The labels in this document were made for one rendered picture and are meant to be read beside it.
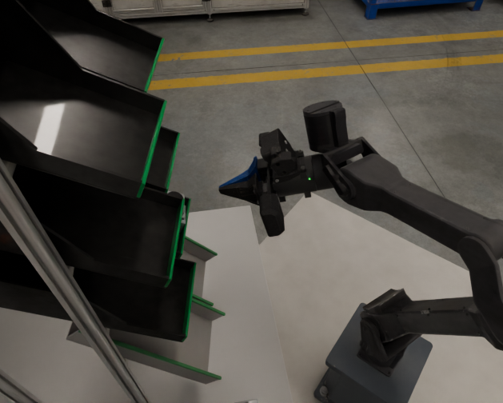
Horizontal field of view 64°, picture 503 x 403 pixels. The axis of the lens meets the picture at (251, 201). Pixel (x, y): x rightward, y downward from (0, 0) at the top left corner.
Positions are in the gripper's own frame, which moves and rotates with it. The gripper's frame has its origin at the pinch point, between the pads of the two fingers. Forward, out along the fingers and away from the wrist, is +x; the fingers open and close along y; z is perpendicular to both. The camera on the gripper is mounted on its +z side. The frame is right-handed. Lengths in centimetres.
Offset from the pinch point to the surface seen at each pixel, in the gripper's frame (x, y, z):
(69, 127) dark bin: 9.4, 15.0, 26.0
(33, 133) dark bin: 11.3, 17.3, 27.5
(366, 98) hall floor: -56, -227, -147
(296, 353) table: -0.6, 9.0, -47.2
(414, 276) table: -33, -12, -55
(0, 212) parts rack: 13.4, 24.0, 24.9
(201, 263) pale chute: 17.2, -6.1, -27.9
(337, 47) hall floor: -46, -310, -144
